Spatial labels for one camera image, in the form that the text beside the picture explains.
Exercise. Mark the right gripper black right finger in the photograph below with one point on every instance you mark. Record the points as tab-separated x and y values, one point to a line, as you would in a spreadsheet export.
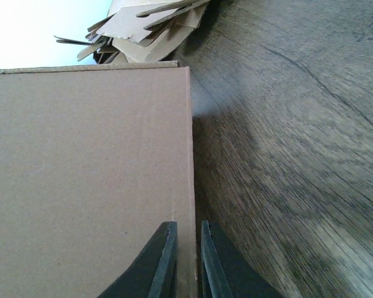
224	271

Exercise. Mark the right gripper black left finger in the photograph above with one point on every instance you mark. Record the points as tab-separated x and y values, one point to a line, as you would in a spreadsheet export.
153	273

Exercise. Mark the brown cardboard box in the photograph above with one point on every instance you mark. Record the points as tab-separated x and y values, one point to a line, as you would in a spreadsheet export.
93	159

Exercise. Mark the stack of flat cardboard blanks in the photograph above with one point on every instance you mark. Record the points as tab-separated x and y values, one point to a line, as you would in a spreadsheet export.
140	31

